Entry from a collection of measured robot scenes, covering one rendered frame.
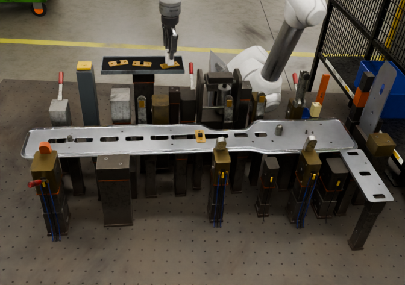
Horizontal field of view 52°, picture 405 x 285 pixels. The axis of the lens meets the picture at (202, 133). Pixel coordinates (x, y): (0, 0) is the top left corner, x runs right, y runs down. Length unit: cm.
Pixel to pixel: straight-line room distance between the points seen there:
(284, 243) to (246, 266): 20
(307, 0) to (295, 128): 54
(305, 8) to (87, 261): 133
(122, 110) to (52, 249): 62
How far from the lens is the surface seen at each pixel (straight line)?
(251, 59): 231
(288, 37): 196
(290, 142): 178
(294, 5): 185
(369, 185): 170
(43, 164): 157
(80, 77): 192
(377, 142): 182
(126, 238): 175
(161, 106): 177
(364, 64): 221
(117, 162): 157
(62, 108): 183
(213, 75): 179
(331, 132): 189
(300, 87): 188
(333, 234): 188
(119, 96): 178
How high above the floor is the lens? 208
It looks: 38 degrees down
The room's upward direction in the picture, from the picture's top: 4 degrees clockwise
